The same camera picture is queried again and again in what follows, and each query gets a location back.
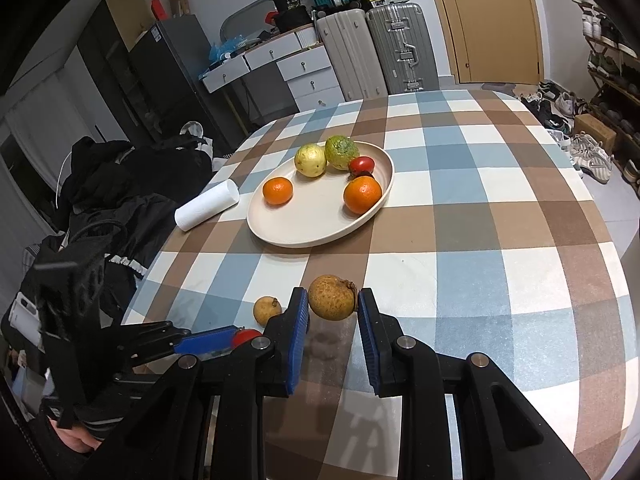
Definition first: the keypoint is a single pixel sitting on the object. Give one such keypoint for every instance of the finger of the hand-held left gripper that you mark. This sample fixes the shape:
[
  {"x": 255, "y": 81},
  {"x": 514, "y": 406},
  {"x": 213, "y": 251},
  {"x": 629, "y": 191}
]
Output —
[
  {"x": 145, "y": 367},
  {"x": 207, "y": 341}
]

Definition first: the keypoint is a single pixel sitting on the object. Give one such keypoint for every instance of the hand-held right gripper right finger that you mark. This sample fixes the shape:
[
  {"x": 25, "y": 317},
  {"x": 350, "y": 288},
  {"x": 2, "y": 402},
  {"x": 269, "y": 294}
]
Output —
[{"x": 367, "y": 350}]

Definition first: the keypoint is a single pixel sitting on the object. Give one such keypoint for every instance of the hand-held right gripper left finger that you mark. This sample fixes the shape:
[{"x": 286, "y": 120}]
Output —
[{"x": 298, "y": 345}]

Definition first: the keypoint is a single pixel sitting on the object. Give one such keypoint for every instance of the brown longan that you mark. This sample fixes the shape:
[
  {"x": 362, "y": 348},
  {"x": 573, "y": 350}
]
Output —
[
  {"x": 266, "y": 310},
  {"x": 332, "y": 297}
]

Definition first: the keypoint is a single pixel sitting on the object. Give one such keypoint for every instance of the cream round plate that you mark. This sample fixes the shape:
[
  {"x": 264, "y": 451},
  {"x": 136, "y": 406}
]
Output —
[{"x": 310, "y": 220}]

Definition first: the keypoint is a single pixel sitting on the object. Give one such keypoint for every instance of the orange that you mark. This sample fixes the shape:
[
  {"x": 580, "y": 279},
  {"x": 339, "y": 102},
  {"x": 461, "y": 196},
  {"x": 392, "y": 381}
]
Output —
[
  {"x": 277, "y": 191},
  {"x": 362, "y": 194}
]

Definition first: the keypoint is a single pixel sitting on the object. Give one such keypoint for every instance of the yellow-green guava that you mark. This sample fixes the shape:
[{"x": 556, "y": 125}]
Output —
[{"x": 310, "y": 160}]

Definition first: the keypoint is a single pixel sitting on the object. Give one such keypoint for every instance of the small red tomato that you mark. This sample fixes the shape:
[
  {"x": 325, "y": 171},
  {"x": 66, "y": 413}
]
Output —
[{"x": 361, "y": 164}]

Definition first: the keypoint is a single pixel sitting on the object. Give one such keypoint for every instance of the green guava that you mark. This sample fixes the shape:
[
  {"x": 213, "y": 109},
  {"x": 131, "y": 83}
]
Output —
[{"x": 341, "y": 151}]

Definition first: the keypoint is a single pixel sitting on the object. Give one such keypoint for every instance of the person's left hand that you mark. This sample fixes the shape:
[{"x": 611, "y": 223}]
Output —
[{"x": 75, "y": 439}]

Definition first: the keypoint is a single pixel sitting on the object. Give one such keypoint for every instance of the white paper roll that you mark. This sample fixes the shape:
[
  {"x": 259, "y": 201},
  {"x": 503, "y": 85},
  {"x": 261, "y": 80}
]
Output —
[{"x": 207, "y": 205}]

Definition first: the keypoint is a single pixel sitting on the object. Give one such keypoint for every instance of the checked tablecloth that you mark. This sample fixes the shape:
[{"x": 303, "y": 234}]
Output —
[{"x": 475, "y": 240}]

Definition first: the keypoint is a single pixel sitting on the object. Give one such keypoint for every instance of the black cabinet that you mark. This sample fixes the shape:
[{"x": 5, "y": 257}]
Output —
[{"x": 107, "y": 70}]

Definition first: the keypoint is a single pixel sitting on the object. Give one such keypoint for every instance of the grey refrigerator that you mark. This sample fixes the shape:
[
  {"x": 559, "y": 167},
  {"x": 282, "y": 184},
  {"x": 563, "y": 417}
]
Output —
[{"x": 175, "y": 70}]

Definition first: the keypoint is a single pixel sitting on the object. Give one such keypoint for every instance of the white desk with drawers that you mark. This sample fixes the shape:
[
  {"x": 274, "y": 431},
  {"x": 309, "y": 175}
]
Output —
[{"x": 305, "y": 67}]

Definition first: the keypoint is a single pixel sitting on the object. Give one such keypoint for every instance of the blue plastic bag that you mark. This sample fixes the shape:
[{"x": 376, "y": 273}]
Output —
[{"x": 225, "y": 50}]

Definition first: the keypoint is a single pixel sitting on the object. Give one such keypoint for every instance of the white suitcase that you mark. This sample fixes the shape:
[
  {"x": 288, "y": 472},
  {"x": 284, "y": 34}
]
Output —
[{"x": 350, "y": 55}]

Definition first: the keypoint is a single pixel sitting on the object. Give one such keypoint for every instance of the pair of white sneakers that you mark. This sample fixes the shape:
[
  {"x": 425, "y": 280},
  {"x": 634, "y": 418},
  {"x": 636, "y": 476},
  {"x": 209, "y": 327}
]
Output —
[{"x": 590, "y": 155}]

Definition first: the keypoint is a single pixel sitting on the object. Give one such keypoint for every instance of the large cardboard box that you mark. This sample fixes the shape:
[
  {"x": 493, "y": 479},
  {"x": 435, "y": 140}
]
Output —
[{"x": 127, "y": 15}]

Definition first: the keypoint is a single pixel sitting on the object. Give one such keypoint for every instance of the silver suitcase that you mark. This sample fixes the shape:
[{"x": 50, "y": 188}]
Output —
[{"x": 400, "y": 45}]

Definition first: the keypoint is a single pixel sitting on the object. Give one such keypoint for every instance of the scattered sneakers group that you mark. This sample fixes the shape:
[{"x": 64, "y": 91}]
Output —
[{"x": 552, "y": 102}]

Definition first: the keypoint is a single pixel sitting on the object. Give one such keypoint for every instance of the red paper bag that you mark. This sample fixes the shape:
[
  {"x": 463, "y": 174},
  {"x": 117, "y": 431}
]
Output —
[{"x": 159, "y": 7}]

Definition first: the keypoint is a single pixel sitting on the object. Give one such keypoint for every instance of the small cardboard box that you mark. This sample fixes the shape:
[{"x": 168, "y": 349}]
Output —
[{"x": 595, "y": 131}]

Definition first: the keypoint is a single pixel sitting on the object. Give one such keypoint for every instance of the grey round board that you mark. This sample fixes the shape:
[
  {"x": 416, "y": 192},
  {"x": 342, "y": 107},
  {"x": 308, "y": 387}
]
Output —
[{"x": 245, "y": 20}]

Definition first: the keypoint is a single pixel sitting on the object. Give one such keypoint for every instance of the black bag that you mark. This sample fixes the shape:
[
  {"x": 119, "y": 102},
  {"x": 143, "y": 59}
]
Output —
[{"x": 294, "y": 20}]

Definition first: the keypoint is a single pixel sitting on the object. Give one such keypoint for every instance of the brown paper bag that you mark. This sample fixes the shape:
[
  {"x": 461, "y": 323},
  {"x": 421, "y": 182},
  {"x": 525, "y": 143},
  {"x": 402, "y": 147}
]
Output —
[{"x": 178, "y": 0}]

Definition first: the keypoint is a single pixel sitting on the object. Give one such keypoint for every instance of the red cap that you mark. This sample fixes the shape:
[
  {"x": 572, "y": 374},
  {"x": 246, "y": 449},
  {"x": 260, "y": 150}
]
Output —
[{"x": 271, "y": 17}]

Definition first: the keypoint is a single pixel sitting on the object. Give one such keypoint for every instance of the wooden door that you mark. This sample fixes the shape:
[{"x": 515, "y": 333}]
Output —
[{"x": 490, "y": 20}]

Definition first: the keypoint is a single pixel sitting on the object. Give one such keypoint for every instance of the wooden shoe rack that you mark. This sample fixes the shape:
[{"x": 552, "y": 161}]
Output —
[{"x": 607, "y": 85}]

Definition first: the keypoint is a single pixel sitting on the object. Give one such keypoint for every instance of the shoe rack with shoes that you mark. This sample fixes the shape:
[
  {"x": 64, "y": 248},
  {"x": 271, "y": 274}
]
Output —
[{"x": 605, "y": 30}]

